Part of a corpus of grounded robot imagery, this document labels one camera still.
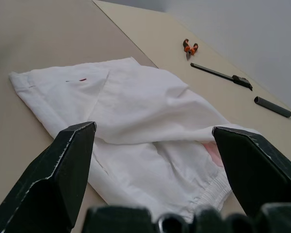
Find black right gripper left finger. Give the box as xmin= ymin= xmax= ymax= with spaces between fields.
xmin=0 ymin=121 xmax=98 ymax=233

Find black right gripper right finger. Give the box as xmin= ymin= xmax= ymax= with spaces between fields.
xmin=212 ymin=126 xmax=291 ymax=217

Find white cloth pile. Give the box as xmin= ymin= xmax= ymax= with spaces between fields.
xmin=8 ymin=57 xmax=262 ymax=223

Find long black bar tool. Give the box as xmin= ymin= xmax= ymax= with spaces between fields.
xmin=190 ymin=62 xmax=254 ymax=92

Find grey plug with black cable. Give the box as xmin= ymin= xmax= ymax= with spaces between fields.
xmin=254 ymin=96 xmax=291 ymax=122

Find orange handled pliers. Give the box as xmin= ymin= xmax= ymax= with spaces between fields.
xmin=182 ymin=38 xmax=199 ymax=61

